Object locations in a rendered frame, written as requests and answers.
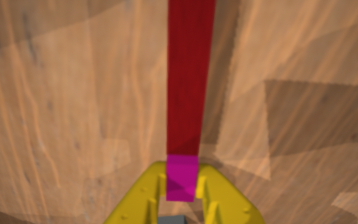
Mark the magenta rectangular block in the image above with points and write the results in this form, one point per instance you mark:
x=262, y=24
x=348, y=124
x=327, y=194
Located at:
x=181, y=175

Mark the red rod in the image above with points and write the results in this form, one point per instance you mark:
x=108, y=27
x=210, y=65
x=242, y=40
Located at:
x=190, y=27

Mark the grey rectangular block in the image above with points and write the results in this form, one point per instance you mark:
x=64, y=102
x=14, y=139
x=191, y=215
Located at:
x=175, y=219

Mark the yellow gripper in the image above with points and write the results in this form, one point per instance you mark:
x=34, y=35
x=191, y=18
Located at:
x=222, y=202

